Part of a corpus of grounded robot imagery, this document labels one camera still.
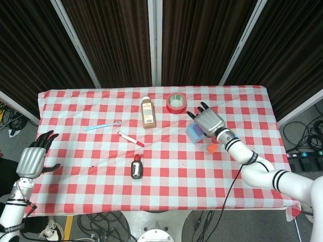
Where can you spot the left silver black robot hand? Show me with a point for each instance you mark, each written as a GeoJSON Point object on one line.
{"type": "Point", "coordinates": [30, 161]}

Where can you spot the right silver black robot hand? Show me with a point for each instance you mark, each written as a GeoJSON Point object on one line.
{"type": "Point", "coordinates": [209, 121]}

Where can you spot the medium purple cube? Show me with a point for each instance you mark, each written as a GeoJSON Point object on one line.
{"type": "Point", "coordinates": [195, 130]}

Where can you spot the small orange cube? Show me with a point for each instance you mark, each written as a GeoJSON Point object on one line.
{"type": "Point", "coordinates": [212, 148]}

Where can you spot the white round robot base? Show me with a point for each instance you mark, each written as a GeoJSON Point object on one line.
{"type": "Point", "coordinates": [156, 227]}

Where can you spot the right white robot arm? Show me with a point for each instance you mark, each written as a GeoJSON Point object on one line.
{"type": "Point", "coordinates": [257, 171]}

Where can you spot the blue purple sponge block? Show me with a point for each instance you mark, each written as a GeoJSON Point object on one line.
{"type": "Point", "coordinates": [194, 138]}

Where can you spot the bystander black trousers leg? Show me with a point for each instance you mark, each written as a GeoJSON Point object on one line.
{"type": "Point", "coordinates": [8, 174]}

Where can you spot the red tape roll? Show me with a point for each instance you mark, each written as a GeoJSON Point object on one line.
{"type": "Point", "coordinates": [174, 110]}

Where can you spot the brown liquid plastic bottle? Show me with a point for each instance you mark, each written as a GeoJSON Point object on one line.
{"type": "Point", "coordinates": [149, 121]}

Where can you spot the red white checkered tablecloth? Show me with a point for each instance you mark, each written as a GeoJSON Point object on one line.
{"type": "Point", "coordinates": [176, 176]}

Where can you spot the white sneaker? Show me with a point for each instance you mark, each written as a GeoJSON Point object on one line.
{"type": "Point", "coordinates": [51, 228]}

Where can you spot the dark brown curtain panel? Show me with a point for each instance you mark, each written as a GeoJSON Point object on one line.
{"type": "Point", "coordinates": [202, 43]}
{"type": "Point", "coordinates": [30, 50]}
{"type": "Point", "coordinates": [113, 43]}
{"type": "Point", "coordinates": [290, 50]}

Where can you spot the light blue toothbrush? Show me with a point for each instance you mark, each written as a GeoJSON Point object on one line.
{"type": "Point", "coordinates": [101, 126]}

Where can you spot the red white marker pen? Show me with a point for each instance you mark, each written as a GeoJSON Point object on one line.
{"type": "Point", "coordinates": [128, 138]}

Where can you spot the black ink bottle red cap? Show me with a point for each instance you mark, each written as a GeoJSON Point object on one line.
{"type": "Point", "coordinates": [136, 170]}

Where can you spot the white partition frame post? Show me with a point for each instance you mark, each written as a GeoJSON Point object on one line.
{"type": "Point", "coordinates": [239, 45]}
{"type": "Point", "coordinates": [17, 107]}
{"type": "Point", "coordinates": [78, 45]}
{"type": "Point", "coordinates": [155, 43]}
{"type": "Point", "coordinates": [300, 107]}

